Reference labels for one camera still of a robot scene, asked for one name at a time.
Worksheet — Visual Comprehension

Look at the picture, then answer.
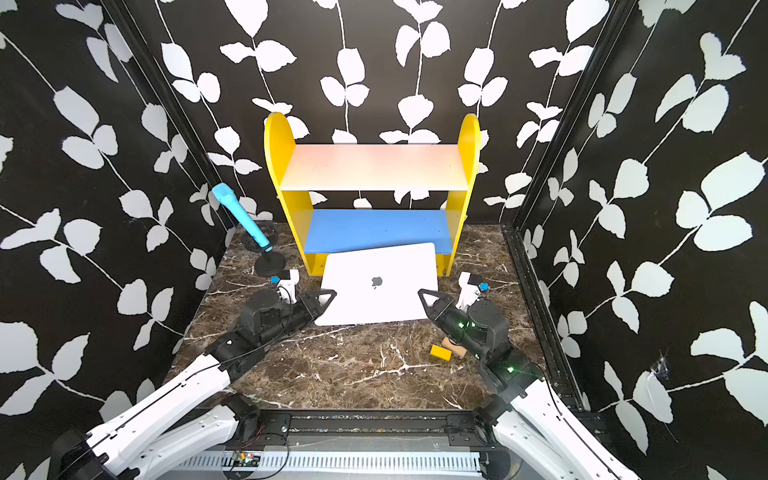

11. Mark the silver laptop computer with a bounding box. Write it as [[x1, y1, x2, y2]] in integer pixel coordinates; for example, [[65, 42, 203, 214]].
[[315, 243, 438, 326]]

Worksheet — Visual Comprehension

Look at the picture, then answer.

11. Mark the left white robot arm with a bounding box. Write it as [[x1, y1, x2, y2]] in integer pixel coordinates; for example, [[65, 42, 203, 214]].
[[47, 287, 336, 479]]

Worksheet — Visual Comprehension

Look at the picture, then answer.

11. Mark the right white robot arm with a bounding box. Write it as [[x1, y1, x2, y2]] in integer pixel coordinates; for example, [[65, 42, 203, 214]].
[[418, 289, 638, 479]]

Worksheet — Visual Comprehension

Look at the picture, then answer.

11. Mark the tan wooden block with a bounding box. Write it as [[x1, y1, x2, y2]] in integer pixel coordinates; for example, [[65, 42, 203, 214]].
[[441, 337, 467, 358]]

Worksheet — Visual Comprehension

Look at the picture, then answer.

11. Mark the yellow rectangular block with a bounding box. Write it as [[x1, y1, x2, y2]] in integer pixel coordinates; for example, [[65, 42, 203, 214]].
[[430, 345, 453, 362]]

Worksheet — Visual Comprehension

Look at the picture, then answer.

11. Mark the black round microphone stand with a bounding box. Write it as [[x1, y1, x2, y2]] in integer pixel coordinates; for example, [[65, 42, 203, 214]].
[[254, 244, 286, 277]]

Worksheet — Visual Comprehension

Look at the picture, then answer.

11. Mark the yellow shelf with blue board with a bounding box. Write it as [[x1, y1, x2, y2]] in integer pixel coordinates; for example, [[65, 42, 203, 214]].
[[263, 113, 481, 277]]

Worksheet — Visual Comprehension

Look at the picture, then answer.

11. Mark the small circuit board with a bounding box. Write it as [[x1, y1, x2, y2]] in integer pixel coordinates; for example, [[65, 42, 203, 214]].
[[229, 452, 261, 471]]

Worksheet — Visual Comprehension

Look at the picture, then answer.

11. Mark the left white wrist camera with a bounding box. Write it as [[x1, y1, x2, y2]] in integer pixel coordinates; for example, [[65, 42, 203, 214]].
[[270, 269, 300, 304]]

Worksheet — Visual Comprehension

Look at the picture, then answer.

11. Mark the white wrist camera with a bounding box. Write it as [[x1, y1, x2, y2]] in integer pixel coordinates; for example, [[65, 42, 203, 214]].
[[270, 269, 300, 304], [457, 271, 489, 312]]

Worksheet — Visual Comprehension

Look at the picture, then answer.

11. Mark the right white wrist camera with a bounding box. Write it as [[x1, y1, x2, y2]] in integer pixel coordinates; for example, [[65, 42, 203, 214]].
[[457, 271, 489, 312]]

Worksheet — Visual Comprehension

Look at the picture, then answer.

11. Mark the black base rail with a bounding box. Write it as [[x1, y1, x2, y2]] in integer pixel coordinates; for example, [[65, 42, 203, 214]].
[[119, 409, 613, 457]]

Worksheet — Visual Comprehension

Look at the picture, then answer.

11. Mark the white slotted cable duct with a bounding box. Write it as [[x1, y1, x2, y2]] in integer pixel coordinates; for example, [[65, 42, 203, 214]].
[[178, 451, 482, 475]]

